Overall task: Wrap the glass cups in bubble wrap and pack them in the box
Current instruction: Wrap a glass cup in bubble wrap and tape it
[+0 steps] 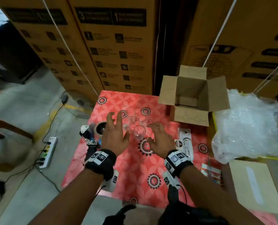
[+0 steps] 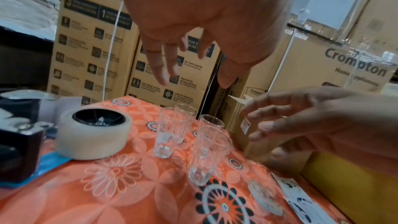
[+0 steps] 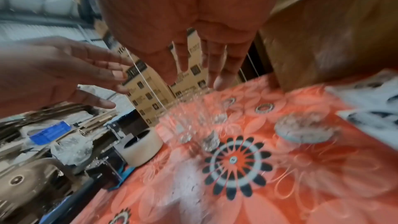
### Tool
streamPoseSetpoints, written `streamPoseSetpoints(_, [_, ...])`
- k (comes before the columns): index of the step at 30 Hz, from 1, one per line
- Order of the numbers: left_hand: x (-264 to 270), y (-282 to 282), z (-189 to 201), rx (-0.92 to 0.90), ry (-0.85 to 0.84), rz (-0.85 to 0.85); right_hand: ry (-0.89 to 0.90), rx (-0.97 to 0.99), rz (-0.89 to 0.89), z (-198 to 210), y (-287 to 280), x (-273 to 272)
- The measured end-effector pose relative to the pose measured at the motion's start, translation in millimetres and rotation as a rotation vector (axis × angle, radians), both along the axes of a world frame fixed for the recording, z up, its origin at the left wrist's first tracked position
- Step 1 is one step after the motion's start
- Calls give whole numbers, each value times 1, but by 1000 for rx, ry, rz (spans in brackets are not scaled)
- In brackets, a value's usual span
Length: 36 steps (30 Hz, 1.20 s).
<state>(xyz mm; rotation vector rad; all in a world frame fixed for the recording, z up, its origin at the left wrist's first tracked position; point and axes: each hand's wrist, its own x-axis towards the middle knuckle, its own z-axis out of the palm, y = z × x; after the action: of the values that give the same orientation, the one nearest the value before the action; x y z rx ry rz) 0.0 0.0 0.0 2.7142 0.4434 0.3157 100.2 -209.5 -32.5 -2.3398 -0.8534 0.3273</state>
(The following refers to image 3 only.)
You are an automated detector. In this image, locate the person's right hand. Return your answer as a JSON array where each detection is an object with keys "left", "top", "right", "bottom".
[{"left": 87, "top": 0, "right": 290, "bottom": 91}]

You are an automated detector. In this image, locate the person's left hand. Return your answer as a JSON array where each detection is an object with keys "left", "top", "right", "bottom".
[{"left": 0, "top": 36, "right": 135, "bottom": 119}]

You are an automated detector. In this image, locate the clear drinking glass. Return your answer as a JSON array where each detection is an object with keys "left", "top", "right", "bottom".
[
  {"left": 196, "top": 127, "right": 228, "bottom": 156},
  {"left": 158, "top": 95, "right": 203, "bottom": 143},
  {"left": 202, "top": 97, "right": 234, "bottom": 127}
]

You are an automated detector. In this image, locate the tape dispenser with tape roll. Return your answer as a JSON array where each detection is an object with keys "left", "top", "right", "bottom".
[{"left": 87, "top": 110, "right": 165, "bottom": 190}]

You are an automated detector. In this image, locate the black-white fragile sticker sheet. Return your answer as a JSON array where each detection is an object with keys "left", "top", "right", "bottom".
[{"left": 323, "top": 69, "right": 398, "bottom": 151}]

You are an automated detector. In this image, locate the stack of Crompton cartons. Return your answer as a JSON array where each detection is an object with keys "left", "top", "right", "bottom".
[{"left": 93, "top": 0, "right": 398, "bottom": 127}]

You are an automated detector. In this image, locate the blue flat packet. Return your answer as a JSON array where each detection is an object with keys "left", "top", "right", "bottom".
[{"left": 28, "top": 121, "right": 73, "bottom": 146}]

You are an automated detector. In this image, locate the crumpled clear plastic bag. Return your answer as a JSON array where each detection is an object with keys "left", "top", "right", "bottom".
[{"left": 51, "top": 133, "right": 95, "bottom": 166}]

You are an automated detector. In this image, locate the orange floral tablecloth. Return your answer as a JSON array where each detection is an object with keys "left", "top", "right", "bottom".
[{"left": 71, "top": 73, "right": 398, "bottom": 224}]

